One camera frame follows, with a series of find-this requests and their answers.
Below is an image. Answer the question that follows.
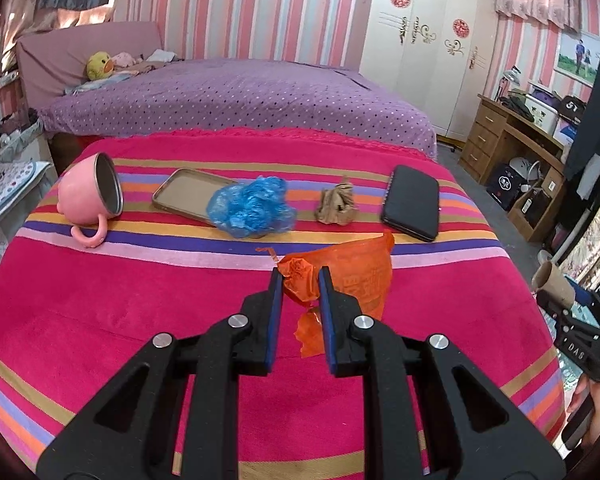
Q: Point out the white wardrobe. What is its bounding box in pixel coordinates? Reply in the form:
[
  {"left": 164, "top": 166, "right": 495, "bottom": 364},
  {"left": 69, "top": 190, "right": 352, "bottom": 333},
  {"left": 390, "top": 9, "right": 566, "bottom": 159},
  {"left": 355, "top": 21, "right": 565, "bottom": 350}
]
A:
[{"left": 359, "top": 0, "right": 501, "bottom": 143}]

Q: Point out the yellow duck plush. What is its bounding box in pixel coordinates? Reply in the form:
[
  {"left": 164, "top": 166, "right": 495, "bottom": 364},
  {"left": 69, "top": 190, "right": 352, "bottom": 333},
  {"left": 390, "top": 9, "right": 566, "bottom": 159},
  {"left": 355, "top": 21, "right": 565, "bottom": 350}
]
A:
[{"left": 86, "top": 51, "right": 117, "bottom": 82}]

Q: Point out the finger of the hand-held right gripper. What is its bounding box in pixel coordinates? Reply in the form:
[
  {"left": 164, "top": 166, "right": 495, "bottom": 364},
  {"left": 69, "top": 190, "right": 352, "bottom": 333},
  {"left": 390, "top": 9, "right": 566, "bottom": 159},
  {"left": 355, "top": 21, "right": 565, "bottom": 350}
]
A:
[{"left": 535, "top": 291, "right": 570, "bottom": 328}]

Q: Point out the dotted pale cloth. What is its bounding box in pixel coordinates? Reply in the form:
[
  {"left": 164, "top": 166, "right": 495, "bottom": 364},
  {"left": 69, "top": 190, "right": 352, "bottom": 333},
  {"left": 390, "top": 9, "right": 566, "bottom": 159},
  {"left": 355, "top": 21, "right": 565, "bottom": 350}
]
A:
[{"left": 0, "top": 160, "right": 56, "bottom": 231}]

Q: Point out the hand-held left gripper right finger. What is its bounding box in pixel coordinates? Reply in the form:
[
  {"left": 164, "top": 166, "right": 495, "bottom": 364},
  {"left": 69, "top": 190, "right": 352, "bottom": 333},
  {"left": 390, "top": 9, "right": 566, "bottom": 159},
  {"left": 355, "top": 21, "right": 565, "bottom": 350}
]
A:
[{"left": 317, "top": 266, "right": 567, "bottom": 480}]

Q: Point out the pink striped blanket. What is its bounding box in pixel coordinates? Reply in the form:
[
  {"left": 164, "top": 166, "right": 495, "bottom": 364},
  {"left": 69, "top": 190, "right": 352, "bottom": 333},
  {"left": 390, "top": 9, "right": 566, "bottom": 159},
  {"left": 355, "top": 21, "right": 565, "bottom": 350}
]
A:
[{"left": 0, "top": 127, "right": 563, "bottom": 480}]

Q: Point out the black wallet case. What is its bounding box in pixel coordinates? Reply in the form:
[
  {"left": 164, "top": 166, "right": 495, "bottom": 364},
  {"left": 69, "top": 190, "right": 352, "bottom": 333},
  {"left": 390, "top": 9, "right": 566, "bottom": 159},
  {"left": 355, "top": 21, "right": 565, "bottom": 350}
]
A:
[{"left": 380, "top": 164, "right": 441, "bottom": 243}]

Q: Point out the orange plastic bag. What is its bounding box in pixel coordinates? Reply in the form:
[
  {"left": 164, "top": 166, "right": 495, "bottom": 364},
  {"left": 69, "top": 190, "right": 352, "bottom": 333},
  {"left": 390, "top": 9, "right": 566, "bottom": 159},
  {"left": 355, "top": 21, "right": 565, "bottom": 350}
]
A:
[{"left": 255, "top": 230, "right": 396, "bottom": 358}]

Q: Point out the white fan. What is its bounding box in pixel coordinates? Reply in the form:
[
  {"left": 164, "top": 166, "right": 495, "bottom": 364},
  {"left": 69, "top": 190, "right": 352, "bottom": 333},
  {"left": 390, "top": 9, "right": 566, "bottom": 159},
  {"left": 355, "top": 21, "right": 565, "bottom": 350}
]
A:
[{"left": 507, "top": 156, "right": 543, "bottom": 186}]

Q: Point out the pink mug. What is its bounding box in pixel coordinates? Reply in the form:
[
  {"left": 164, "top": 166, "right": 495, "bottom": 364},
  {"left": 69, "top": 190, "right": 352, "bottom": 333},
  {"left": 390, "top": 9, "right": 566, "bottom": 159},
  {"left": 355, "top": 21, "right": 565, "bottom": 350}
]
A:
[{"left": 57, "top": 152, "right": 124, "bottom": 250}]

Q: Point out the bed with purple dotted cover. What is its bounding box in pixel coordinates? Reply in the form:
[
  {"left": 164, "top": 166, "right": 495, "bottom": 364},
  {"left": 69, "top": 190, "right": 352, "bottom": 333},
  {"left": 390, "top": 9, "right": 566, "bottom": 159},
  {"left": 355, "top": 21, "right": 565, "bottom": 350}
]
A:
[{"left": 37, "top": 57, "right": 438, "bottom": 163}]

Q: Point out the black hanging jacket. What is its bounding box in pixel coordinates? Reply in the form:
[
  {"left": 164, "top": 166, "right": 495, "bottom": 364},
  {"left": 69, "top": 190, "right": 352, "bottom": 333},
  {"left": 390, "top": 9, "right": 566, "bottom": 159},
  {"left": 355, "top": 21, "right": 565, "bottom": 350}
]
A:
[{"left": 562, "top": 52, "right": 600, "bottom": 181}]

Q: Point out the black bag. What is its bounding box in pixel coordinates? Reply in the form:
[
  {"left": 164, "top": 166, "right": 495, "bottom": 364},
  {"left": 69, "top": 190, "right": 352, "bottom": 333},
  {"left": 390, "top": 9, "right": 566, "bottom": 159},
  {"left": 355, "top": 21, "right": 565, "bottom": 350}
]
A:
[{"left": 486, "top": 160, "right": 523, "bottom": 211}]

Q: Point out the white storage box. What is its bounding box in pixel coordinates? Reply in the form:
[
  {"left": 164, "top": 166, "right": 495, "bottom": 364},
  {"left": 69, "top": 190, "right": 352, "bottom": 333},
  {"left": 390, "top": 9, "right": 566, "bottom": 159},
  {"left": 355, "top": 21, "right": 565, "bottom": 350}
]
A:
[{"left": 522, "top": 91, "right": 563, "bottom": 128}]

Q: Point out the brown rectangular tray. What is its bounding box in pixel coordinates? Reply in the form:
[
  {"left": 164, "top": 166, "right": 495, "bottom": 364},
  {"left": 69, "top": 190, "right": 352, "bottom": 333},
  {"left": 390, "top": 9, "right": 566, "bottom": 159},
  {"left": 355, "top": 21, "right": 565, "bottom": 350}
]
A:
[{"left": 151, "top": 167, "right": 241, "bottom": 223}]

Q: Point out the wooden desk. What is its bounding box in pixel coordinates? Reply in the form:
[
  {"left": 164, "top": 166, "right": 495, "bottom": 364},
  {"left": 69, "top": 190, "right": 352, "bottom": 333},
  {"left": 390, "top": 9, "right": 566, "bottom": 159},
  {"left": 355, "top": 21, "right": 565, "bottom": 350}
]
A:
[{"left": 458, "top": 94, "right": 576, "bottom": 243}]

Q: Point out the blue crumpled plastic bag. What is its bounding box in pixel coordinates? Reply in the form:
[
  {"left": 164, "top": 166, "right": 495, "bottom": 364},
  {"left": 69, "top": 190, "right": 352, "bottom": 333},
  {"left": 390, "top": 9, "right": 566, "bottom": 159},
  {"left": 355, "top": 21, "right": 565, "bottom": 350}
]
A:
[{"left": 206, "top": 176, "right": 297, "bottom": 239}]

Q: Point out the cardboard tube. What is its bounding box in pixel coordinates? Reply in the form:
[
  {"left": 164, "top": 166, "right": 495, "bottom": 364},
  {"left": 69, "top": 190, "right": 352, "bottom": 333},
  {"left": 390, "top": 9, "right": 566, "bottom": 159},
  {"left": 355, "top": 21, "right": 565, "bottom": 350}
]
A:
[{"left": 531, "top": 261, "right": 577, "bottom": 307}]

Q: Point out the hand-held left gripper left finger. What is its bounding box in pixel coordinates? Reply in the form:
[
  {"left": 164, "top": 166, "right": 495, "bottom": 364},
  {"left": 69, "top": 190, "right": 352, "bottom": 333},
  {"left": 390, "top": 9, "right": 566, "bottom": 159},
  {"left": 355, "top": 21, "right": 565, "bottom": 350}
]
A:
[{"left": 36, "top": 266, "right": 287, "bottom": 480}]

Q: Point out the floral cloth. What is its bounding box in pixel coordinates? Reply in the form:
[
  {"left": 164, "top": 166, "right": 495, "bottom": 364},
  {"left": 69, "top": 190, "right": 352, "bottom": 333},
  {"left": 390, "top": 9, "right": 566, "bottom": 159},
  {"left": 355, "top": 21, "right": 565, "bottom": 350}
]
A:
[{"left": 560, "top": 170, "right": 600, "bottom": 291}]

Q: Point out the black box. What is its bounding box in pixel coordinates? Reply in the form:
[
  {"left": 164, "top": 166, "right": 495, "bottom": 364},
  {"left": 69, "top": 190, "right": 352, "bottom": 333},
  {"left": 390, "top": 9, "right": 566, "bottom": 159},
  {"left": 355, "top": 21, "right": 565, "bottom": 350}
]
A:
[{"left": 557, "top": 96, "right": 587, "bottom": 123}]

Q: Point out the wall poster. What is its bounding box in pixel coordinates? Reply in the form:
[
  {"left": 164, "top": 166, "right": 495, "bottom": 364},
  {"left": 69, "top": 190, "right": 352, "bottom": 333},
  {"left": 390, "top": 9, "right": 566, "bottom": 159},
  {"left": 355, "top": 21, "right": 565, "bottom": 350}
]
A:
[{"left": 552, "top": 30, "right": 600, "bottom": 81}]

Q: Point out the crumpled brown paper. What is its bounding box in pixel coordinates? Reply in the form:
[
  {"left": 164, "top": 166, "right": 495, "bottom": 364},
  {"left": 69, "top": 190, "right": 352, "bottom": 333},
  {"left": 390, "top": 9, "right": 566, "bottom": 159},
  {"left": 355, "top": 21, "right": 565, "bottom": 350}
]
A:
[{"left": 314, "top": 176, "right": 357, "bottom": 225}]

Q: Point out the desk lamp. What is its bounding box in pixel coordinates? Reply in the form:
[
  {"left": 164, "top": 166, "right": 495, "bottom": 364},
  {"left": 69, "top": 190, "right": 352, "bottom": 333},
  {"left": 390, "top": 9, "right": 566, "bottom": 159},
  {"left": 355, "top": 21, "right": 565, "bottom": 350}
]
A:
[{"left": 495, "top": 66, "right": 523, "bottom": 103}]

